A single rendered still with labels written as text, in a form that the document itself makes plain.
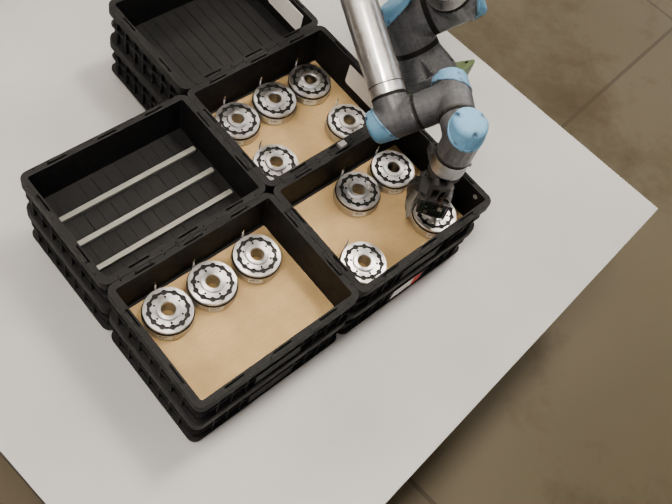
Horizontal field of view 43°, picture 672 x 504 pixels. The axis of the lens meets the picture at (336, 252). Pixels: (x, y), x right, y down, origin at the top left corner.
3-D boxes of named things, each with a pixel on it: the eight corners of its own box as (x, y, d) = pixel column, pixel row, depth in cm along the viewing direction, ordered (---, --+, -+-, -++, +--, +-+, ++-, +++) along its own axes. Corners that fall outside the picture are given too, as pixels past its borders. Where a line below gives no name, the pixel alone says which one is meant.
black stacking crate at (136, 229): (181, 126, 194) (183, 94, 185) (261, 218, 187) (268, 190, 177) (24, 207, 176) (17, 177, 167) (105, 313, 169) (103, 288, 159)
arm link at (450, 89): (408, 78, 172) (416, 122, 167) (461, 58, 168) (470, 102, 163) (423, 99, 178) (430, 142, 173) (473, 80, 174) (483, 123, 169)
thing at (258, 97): (277, 77, 201) (278, 75, 201) (304, 106, 199) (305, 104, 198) (244, 94, 197) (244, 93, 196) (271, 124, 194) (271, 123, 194)
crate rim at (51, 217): (183, 98, 186) (183, 91, 184) (267, 195, 179) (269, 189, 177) (17, 182, 168) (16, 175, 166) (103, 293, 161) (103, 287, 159)
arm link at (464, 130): (487, 102, 164) (495, 138, 159) (468, 136, 173) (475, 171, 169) (448, 100, 162) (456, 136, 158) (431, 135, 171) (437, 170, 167)
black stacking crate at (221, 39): (239, -20, 220) (244, -54, 211) (311, 56, 213) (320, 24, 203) (107, 39, 202) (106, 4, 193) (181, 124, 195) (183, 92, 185)
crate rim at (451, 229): (402, 115, 197) (404, 108, 195) (490, 206, 189) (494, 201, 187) (268, 195, 179) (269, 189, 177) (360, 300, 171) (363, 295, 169)
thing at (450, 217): (438, 188, 195) (439, 186, 195) (464, 222, 192) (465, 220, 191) (404, 204, 191) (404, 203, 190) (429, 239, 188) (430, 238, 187)
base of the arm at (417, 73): (429, 67, 231) (415, 34, 227) (468, 62, 219) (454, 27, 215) (392, 95, 224) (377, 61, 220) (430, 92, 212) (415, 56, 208)
